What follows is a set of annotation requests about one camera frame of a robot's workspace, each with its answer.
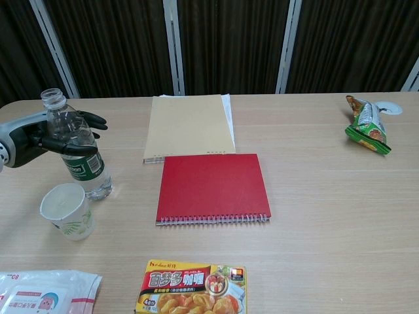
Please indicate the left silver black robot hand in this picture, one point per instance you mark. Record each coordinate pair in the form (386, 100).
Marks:
(23, 144)

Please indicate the clear plastic water bottle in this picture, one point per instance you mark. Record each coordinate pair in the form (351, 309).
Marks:
(82, 170)

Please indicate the white paper cup green print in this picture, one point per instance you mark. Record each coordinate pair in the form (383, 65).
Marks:
(75, 225)

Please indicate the black pleated screen panel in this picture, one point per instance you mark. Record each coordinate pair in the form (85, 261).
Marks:
(229, 49)
(114, 49)
(16, 49)
(353, 49)

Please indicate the white pink wet wipes pack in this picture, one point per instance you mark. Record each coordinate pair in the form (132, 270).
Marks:
(49, 294)

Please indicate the tan cover notebook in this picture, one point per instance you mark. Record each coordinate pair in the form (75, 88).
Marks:
(186, 127)

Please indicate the red spiral notebook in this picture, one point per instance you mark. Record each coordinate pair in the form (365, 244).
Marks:
(212, 186)

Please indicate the yellow curry box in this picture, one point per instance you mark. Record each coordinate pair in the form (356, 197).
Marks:
(176, 281)

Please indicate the white paper sheets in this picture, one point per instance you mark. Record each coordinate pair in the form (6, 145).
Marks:
(226, 104)

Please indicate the green snack bag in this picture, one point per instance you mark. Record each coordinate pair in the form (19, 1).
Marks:
(370, 127)

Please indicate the grey screen frame post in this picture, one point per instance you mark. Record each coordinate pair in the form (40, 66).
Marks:
(288, 49)
(56, 49)
(173, 49)
(413, 81)

